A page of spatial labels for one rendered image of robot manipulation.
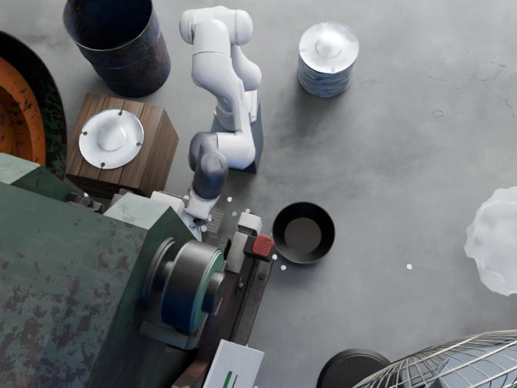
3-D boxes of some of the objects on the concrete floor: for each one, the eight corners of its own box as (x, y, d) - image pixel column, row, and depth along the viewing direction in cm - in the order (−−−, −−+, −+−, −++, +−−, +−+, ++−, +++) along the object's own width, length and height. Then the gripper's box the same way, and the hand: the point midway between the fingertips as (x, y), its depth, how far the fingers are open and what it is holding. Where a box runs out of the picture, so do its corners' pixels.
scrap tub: (117, 26, 286) (85, -36, 240) (185, 45, 280) (166, -16, 234) (87, 89, 275) (47, 37, 229) (158, 110, 269) (131, 61, 223)
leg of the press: (251, 252, 244) (233, 198, 158) (274, 259, 242) (268, 209, 156) (184, 451, 219) (118, 516, 133) (208, 460, 218) (158, 532, 132)
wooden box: (111, 124, 268) (86, 91, 234) (179, 138, 263) (164, 107, 230) (87, 195, 256) (57, 171, 223) (158, 209, 252) (138, 188, 219)
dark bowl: (282, 198, 251) (282, 193, 244) (341, 215, 247) (342, 212, 240) (264, 255, 243) (263, 252, 236) (324, 274, 239) (325, 272, 232)
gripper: (225, 207, 147) (213, 236, 167) (205, 171, 150) (195, 204, 171) (203, 217, 143) (192, 245, 164) (182, 179, 147) (175, 212, 168)
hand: (195, 220), depth 165 cm, fingers closed
